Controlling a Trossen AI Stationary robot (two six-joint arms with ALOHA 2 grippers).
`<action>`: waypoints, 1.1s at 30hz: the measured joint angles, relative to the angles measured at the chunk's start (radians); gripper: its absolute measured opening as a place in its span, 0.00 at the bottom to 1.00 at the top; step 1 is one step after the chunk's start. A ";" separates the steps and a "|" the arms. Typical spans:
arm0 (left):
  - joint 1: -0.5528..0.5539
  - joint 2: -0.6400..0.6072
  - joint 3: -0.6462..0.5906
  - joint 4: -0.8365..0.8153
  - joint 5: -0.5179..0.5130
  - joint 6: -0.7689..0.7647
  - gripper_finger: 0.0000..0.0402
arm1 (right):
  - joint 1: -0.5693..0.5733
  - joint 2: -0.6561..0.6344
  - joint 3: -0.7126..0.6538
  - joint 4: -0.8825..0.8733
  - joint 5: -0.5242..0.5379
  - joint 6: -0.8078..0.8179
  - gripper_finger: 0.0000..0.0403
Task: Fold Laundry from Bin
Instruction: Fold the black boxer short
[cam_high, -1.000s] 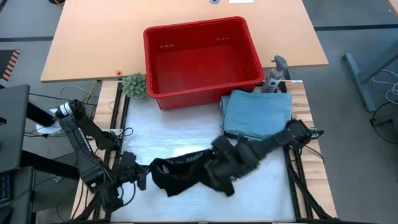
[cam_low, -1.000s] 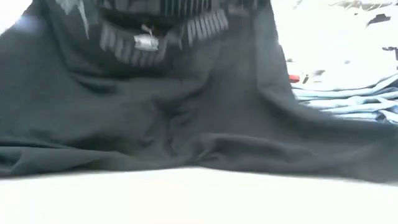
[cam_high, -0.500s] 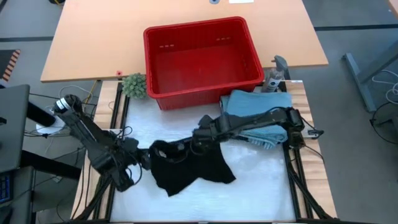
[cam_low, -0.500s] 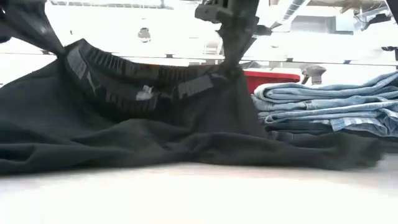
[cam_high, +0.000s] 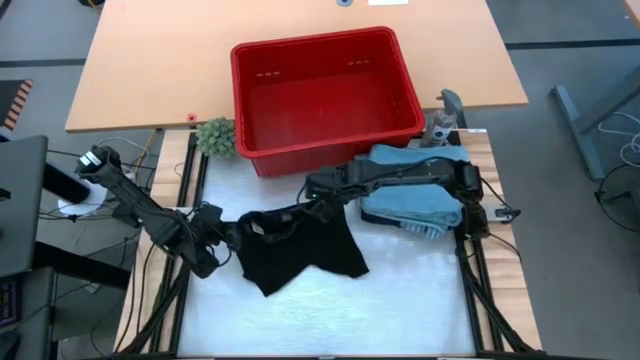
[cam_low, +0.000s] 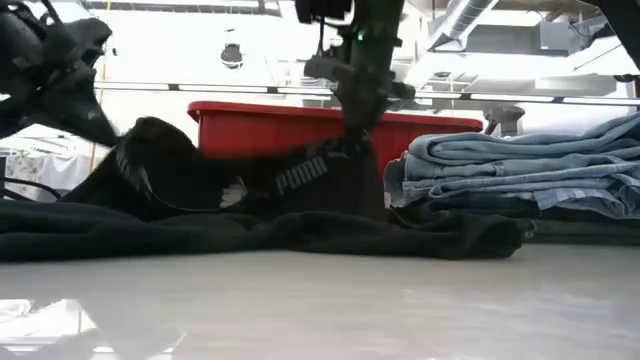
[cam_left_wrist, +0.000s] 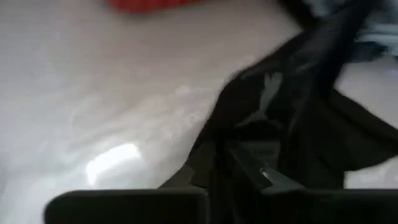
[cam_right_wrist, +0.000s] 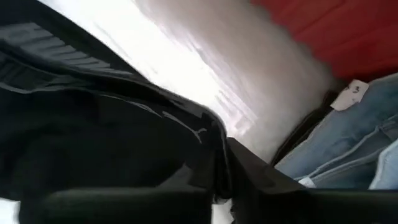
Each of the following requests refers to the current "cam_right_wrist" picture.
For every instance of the plain light blue garment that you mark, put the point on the plain light blue garment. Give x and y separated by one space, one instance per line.
342 140

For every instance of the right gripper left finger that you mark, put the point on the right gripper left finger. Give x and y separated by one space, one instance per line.
124 207

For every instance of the black printed garment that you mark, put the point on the black printed garment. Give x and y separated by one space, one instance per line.
93 130

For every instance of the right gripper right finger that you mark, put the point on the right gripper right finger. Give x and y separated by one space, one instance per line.
295 205

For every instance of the red plastic laundry bin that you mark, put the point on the red plastic laundry bin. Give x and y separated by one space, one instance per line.
342 31

